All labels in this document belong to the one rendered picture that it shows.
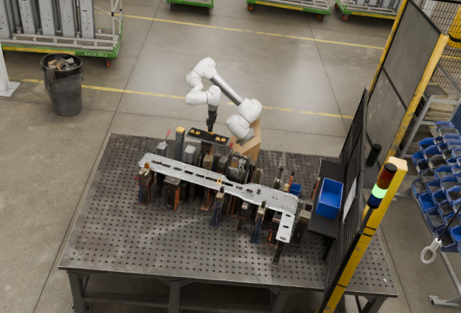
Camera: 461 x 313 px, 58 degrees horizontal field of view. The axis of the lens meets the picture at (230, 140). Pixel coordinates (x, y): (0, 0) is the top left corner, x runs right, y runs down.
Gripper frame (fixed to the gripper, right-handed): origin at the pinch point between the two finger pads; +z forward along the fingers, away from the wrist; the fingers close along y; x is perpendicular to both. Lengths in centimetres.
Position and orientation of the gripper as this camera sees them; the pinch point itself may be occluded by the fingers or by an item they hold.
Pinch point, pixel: (210, 128)
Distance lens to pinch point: 362.3
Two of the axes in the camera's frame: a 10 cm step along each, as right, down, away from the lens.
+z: -1.3, 7.8, 6.1
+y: -6.4, 4.0, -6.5
